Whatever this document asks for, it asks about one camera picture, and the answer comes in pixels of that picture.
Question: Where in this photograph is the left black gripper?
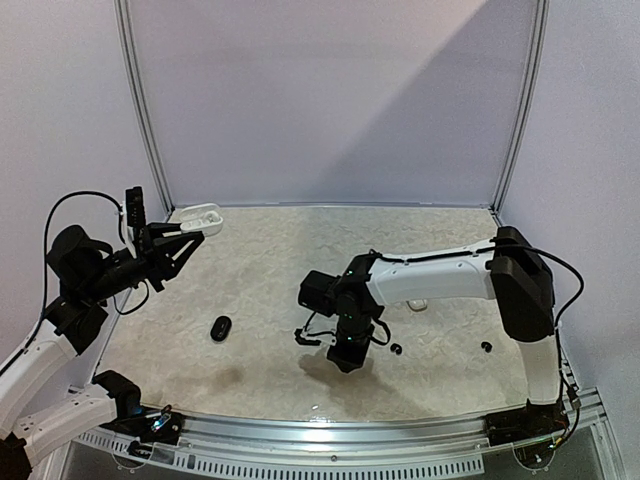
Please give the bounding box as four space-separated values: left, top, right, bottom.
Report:
82 221 203 301

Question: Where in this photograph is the small white oval case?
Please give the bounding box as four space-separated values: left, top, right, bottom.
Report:
177 203 224 237

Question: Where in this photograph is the white earbud charging case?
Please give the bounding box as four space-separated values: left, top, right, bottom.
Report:
407 300 428 312

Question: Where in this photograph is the black oval charging case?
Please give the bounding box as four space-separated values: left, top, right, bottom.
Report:
209 316 232 343

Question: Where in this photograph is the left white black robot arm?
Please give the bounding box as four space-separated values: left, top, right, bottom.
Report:
1 223 205 479

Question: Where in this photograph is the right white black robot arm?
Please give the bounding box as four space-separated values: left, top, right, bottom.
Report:
294 227 561 436

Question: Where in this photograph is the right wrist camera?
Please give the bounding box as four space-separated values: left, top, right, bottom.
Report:
294 328 335 346

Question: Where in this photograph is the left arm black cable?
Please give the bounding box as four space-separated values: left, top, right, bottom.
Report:
0 191 151 376

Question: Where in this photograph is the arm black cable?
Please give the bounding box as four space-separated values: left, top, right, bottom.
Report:
0 191 151 376
369 238 586 401

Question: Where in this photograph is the aluminium front rail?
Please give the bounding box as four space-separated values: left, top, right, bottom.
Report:
59 387 609 476

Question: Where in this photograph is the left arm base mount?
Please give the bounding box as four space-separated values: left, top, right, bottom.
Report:
92 370 185 446

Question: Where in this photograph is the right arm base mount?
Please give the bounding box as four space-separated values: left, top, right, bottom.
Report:
483 399 580 446

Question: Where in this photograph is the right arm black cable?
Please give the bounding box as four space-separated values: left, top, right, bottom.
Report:
369 238 586 401

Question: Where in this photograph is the left aluminium frame post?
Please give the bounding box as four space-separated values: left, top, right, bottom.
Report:
114 0 175 213

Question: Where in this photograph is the aluminium frame post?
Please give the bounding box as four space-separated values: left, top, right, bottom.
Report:
114 0 175 213
489 0 550 224

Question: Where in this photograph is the right aluminium frame post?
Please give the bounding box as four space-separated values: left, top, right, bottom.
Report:
489 0 550 224

